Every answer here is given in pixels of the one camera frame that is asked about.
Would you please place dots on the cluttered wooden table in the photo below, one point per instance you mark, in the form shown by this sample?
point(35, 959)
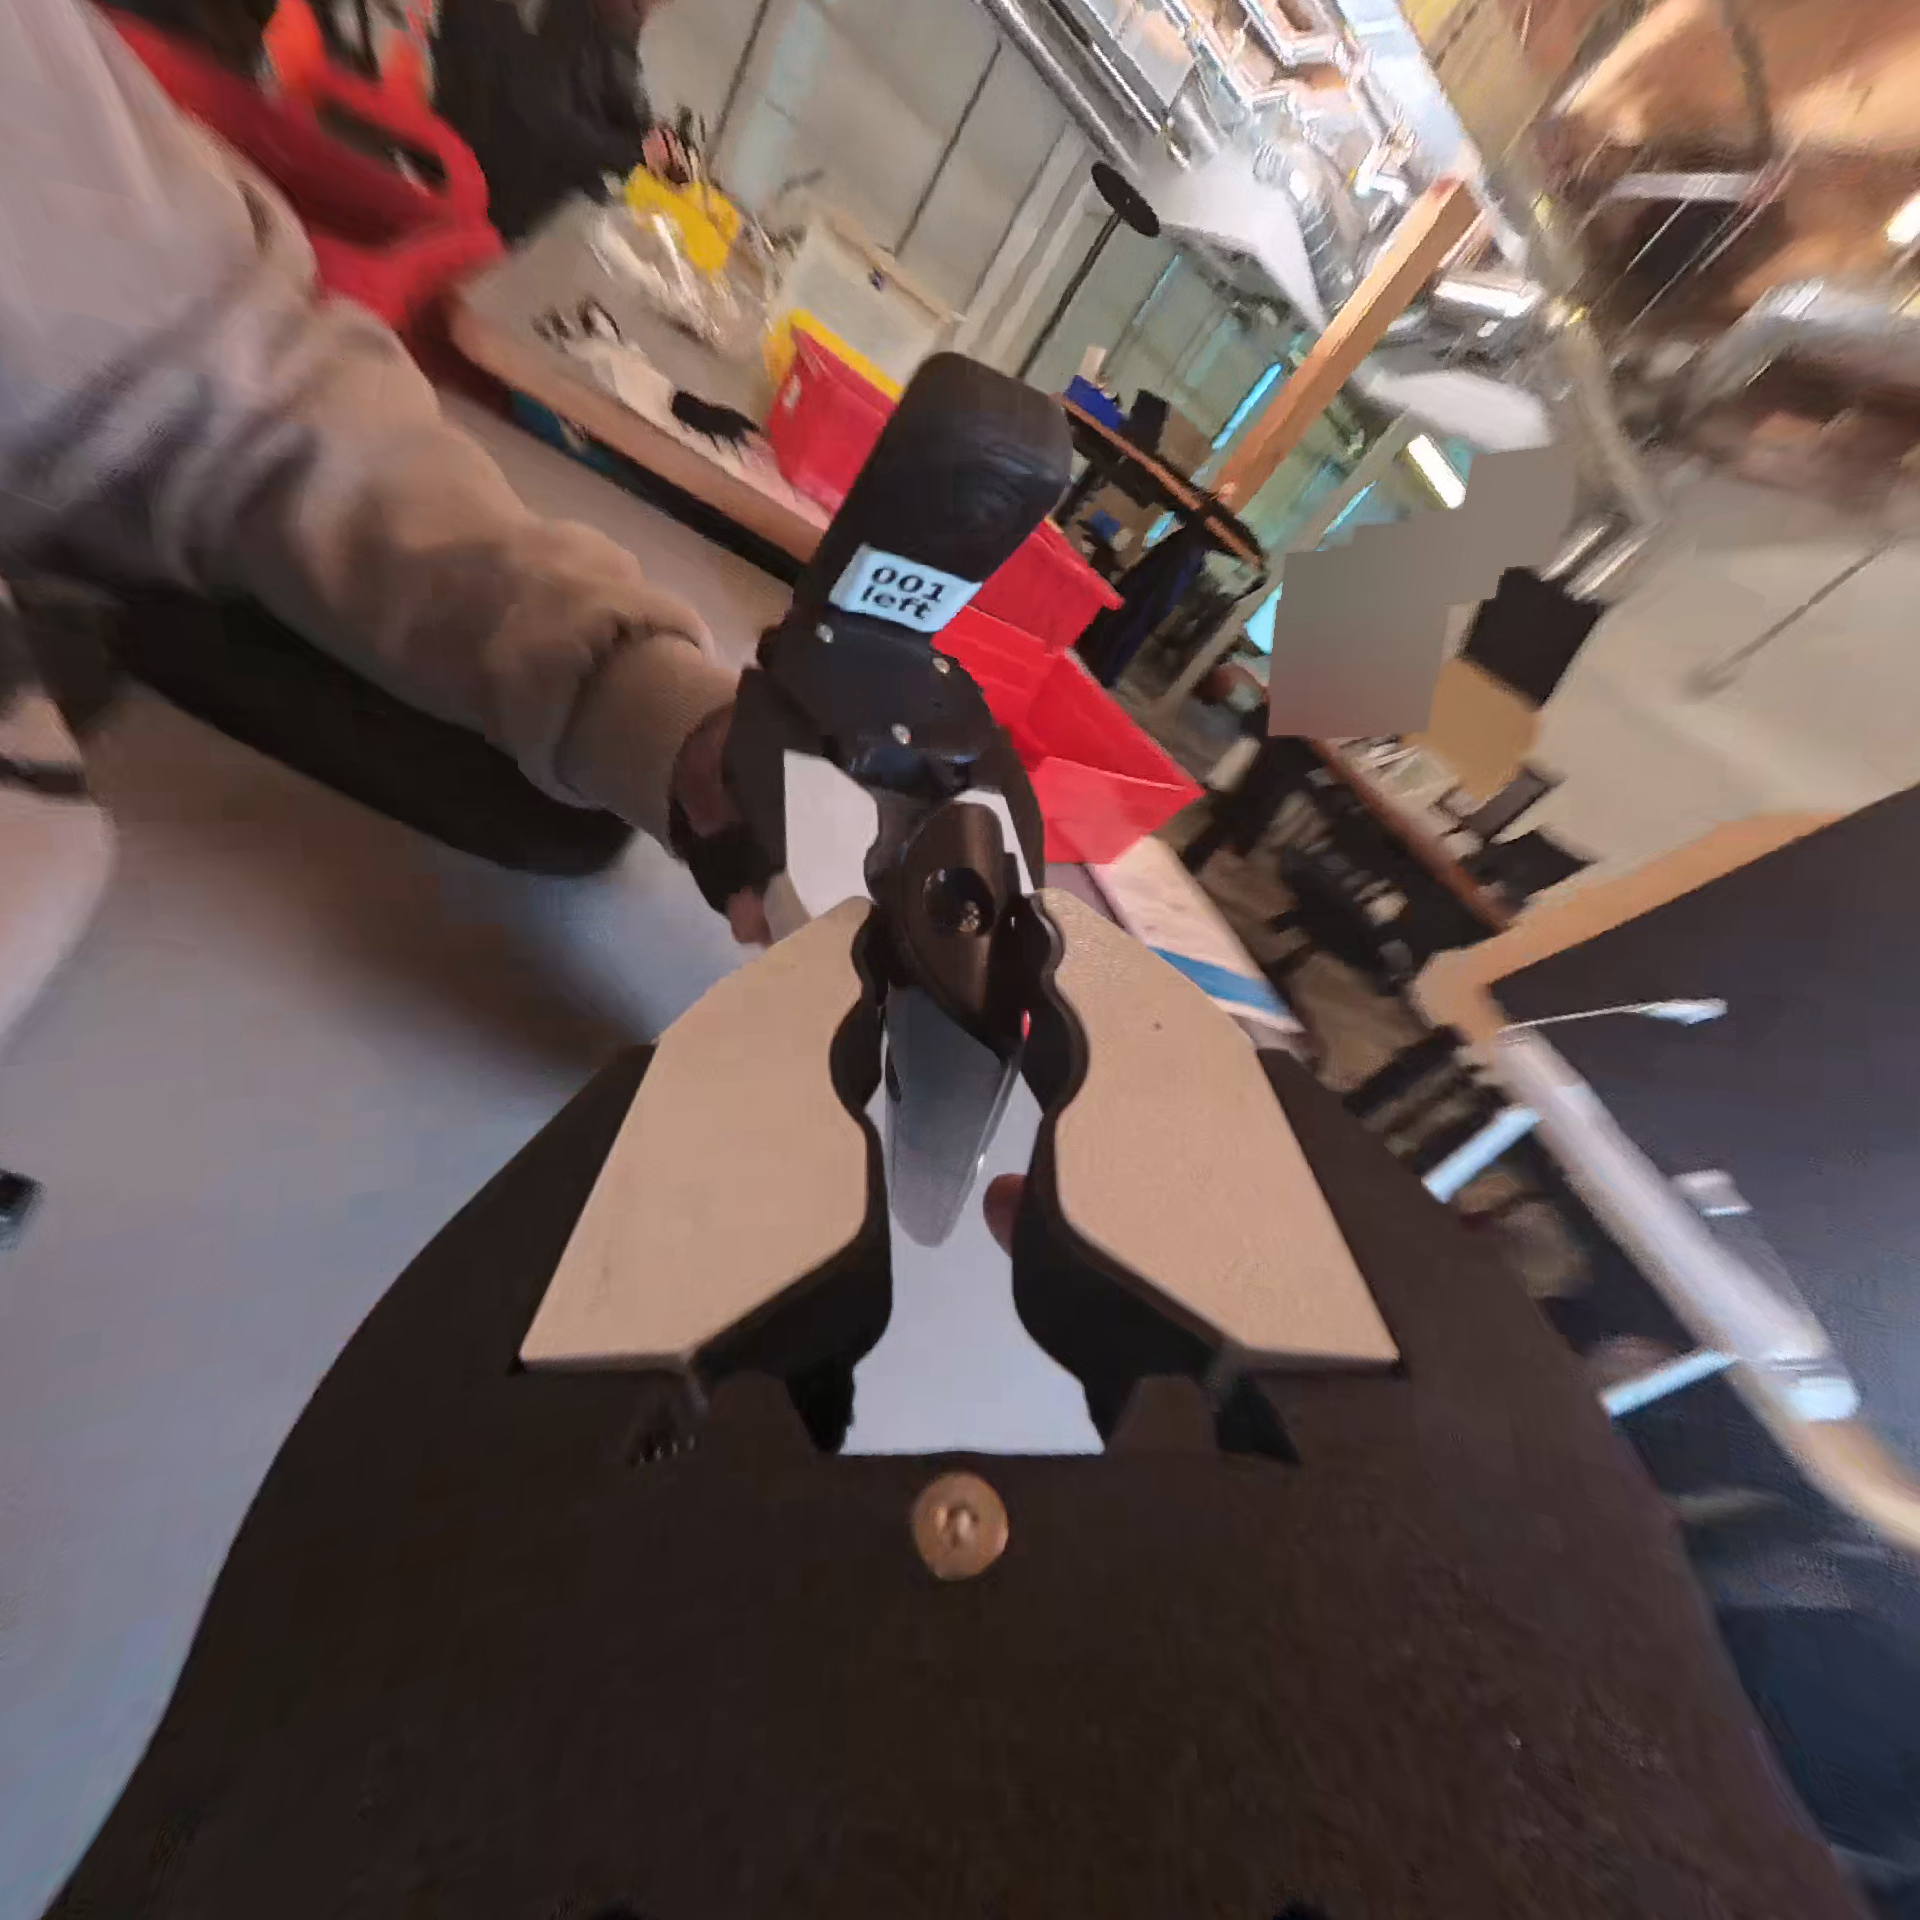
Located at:
point(630, 390)

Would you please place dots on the person's right hand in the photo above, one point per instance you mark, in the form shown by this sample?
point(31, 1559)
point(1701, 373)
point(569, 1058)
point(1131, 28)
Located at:
point(1005, 1215)

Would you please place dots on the red plastic basket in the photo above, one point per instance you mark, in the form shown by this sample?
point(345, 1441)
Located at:
point(375, 182)

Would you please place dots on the yellow plastic bin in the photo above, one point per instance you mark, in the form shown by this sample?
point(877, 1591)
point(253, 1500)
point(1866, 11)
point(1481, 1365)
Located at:
point(825, 340)

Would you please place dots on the black square sheet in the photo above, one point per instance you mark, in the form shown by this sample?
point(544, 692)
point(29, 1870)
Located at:
point(1530, 630)

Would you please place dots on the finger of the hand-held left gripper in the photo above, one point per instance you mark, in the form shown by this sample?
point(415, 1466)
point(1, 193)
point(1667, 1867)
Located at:
point(829, 839)

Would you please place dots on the tan cardboard sheet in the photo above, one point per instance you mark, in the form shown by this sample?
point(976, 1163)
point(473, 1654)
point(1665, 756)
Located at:
point(1478, 727)

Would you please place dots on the standing desk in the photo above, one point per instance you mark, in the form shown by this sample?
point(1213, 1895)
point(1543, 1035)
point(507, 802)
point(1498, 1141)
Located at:
point(1171, 494)

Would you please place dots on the black floor lamp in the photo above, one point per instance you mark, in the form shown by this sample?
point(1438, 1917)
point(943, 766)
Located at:
point(1125, 195)

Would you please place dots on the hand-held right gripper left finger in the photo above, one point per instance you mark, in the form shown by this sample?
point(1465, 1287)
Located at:
point(705, 1202)

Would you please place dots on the person's left hand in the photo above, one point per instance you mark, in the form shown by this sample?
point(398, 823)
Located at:
point(702, 781)

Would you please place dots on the wooden desk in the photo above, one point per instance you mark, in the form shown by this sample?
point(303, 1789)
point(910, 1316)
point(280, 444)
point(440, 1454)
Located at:
point(1411, 839)

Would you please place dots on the wooden support post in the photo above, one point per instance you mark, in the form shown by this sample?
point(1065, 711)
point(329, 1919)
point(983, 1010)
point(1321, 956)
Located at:
point(1349, 347)

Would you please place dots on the red plastic bin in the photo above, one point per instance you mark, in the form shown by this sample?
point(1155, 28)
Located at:
point(1110, 781)
point(825, 422)

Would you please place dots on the printed paper sheet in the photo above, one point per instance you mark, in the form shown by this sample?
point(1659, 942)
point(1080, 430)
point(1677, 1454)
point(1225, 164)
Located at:
point(1185, 916)

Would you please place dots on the clear plastic box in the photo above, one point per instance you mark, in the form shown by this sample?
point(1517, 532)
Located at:
point(870, 271)

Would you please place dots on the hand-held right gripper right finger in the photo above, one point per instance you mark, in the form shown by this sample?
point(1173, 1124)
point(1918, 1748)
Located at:
point(1201, 1202)

